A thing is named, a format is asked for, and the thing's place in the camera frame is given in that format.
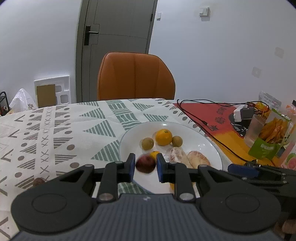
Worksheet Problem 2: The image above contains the peeled pomelo segment pale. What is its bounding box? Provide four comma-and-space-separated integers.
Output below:
170, 147, 193, 169

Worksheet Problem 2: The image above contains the peeled pomelo segment orange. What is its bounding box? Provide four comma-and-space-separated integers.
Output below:
187, 151, 211, 169

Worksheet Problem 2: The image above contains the small orange kumquat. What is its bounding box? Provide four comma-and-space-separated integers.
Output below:
150, 151, 160, 161

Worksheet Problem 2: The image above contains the green-brown round fruit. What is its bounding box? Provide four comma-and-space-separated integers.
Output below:
171, 136, 183, 147
141, 137, 154, 151

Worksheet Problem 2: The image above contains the dark red plum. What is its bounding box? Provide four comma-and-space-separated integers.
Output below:
33, 178, 45, 187
135, 155, 156, 174

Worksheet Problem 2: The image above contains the large orange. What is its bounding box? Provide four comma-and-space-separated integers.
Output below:
170, 183, 175, 192
155, 129, 173, 146

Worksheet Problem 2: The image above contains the pink guava snack bag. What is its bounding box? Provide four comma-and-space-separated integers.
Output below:
280, 137, 296, 170

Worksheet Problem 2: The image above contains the white enamel plate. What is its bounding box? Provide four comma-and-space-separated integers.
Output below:
119, 121, 223, 194

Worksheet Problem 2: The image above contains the dried mango snack bag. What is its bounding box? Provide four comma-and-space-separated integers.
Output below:
248, 108, 295, 160

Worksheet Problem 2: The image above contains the translucent plastic cup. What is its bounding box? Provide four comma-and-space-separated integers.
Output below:
244, 115, 266, 148

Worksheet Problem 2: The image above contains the red orange mat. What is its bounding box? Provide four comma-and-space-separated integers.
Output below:
173, 101, 278, 167

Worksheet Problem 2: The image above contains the white power adapter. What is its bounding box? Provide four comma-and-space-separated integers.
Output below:
233, 104, 255, 123

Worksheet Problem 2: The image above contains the patterned white tablecloth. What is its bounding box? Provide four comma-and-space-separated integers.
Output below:
1, 98, 200, 240

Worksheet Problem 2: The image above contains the orange leather chair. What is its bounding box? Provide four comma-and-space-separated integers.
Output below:
97, 52, 176, 100

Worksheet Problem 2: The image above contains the brown cardboard piece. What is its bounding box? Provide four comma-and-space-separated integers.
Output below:
36, 84, 56, 108

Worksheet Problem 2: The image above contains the white foam packaging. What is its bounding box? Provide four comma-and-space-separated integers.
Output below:
34, 75, 71, 105

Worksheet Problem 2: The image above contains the white plastic bag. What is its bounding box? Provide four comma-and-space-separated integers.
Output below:
9, 88, 38, 113

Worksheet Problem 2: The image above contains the black metal rack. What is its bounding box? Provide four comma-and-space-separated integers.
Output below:
0, 91, 11, 116

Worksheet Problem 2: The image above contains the black cable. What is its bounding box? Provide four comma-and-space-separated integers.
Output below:
176, 99, 271, 163

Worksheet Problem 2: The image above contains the grey door with handle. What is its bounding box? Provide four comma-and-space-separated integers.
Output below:
75, 0, 157, 102

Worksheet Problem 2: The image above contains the small wall panel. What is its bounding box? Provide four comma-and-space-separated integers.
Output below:
156, 13, 162, 21

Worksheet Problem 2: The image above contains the white wall switch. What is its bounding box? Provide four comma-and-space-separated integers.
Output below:
199, 7, 210, 17

